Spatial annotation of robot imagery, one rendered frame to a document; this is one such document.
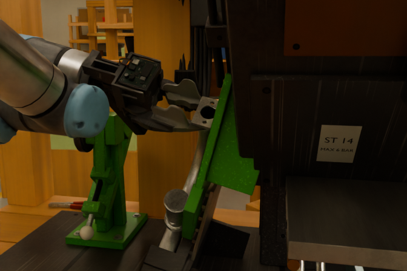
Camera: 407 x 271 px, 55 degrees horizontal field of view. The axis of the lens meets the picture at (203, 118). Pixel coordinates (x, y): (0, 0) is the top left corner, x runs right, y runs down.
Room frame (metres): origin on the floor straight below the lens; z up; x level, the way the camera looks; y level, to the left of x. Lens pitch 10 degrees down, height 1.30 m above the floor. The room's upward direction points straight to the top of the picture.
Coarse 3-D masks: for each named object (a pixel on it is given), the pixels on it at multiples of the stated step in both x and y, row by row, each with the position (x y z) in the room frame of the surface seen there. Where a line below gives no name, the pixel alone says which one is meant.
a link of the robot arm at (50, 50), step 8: (32, 40) 0.66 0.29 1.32; (40, 40) 0.66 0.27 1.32; (40, 48) 0.64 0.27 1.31; (48, 48) 0.64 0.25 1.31; (56, 48) 0.65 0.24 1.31; (64, 48) 0.65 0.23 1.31; (72, 48) 0.66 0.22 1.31; (48, 56) 0.63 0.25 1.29; (56, 56) 0.63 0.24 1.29; (56, 64) 0.63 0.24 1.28
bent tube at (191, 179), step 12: (204, 96) 0.63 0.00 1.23; (204, 108) 0.62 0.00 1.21; (192, 120) 0.60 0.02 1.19; (204, 120) 0.60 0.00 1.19; (204, 132) 0.63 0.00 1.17; (204, 144) 0.66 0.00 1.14; (192, 168) 0.68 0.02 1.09; (192, 180) 0.66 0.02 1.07; (168, 240) 0.58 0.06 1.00; (180, 240) 0.60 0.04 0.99
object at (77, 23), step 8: (120, 16) 10.19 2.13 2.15; (128, 16) 10.15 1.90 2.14; (72, 24) 10.20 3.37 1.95; (80, 24) 10.18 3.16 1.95; (96, 24) 10.13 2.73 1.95; (72, 32) 10.30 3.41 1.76; (120, 32) 10.19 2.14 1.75; (72, 40) 10.26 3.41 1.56; (80, 40) 10.23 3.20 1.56; (88, 40) 10.21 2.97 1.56; (104, 40) 10.16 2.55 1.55; (120, 40) 10.06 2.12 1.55; (80, 48) 10.72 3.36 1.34; (104, 56) 10.16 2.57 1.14; (120, 56) 10.12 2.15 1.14
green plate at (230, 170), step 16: (224, 80) 0.52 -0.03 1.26; (224, 96) 0.52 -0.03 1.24; (224, 112) 0.52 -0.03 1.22; (224, 128) 0.53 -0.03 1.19; (208, 144) 0.52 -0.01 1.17; (224, 144) 0.53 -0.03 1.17; (208, 160) 0.52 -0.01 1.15; (224, 160) 0.53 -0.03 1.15; (240, 160) 0.53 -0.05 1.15; (208, 176) 0.54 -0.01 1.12; (224, 176) 0.53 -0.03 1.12; (240, 176) 0.53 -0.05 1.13; (256, 176) 0.52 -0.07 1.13
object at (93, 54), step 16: (96, 64) 0.62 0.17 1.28; (112, 64) 0.61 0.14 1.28; (128, 64) 0.61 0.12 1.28; (144, 64) 0.61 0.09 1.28; (160, 64) 0.62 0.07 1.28; (96, 80) 0.63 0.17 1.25; (112, 80) 0.61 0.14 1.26; (128, 80) 0.59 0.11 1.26; (144, 80) 0.59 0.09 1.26; (160, 80) 0.64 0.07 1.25; (128, 96) 0.59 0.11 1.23; (144, 96) 0.59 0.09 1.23; (160, 96) 0.65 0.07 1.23; (128, 112) 0.64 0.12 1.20; (144, 112) 0.62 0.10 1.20
